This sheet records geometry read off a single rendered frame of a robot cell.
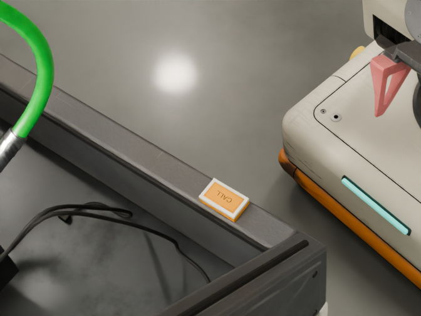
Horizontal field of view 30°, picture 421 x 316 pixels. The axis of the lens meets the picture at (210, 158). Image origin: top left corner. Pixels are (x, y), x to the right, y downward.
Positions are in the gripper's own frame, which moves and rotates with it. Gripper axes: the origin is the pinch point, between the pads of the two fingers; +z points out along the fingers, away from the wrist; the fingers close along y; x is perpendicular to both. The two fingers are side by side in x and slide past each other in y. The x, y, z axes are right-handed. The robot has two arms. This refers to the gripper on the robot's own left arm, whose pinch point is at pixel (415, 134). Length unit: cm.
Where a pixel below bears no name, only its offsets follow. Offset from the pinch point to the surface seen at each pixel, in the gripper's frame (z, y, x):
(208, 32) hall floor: 69, -102, 85
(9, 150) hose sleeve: -0.1, -16.8, -40.6
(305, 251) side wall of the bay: 9.8, 0.9, -15.1
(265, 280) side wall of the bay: 7.0, 2.8, -24.4
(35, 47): -11.2, -16.0, -39.8
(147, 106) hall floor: 82, -94, 58
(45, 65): -9.3, -15.8, -38.7
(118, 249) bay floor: 28.4, -21.1, -19.2
